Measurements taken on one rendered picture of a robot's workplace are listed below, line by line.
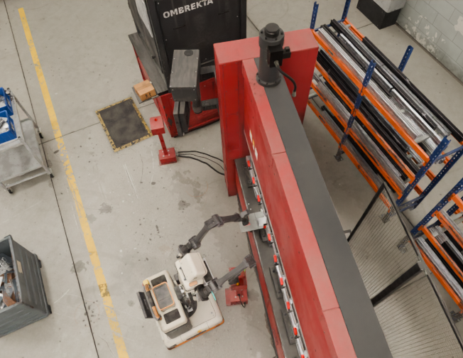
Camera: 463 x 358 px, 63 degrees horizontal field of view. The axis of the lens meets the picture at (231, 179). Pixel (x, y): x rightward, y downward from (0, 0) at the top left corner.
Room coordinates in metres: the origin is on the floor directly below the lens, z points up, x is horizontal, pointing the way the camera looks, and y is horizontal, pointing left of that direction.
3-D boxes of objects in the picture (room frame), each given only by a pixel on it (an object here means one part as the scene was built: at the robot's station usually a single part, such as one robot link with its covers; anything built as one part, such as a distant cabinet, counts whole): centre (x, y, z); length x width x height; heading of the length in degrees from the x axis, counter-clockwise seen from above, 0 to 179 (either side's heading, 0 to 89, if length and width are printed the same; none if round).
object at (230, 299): (1.06, 0.02, 0.06); 0.25 x 0.20 x 0.12; 93
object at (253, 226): (1.54, -0.18, 1.00); 0.26 x 0.18 x 0.01; 99
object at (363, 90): (2.96, -1.71, 0.87); 2.20 x 0.50 x 1.75; 23
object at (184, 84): (2.73, 0.38, 1.53); 0.51 x 0.25 x 0.85; 177
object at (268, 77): (2.11, -0.37, 2.54); 0.33 x 0.25 x 0.47; 9
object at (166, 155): (3.04, 0.89, 0.41); 0.25 x 0.20 x 0.83; 99
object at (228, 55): (2.55, -0.35, 1.15); 0.85 x 0.25 x 2.30; 99
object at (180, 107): (2.68, 0.47, 1.42); 0.45 x 0.12 x 0.36; 177
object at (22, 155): (3.10, 2.91, 0.47); 0.90 x 0.66 x 0.95; 23
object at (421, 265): (0.72, -1.22, 1.00); 0.05 x 0.05 x 2.00; 9
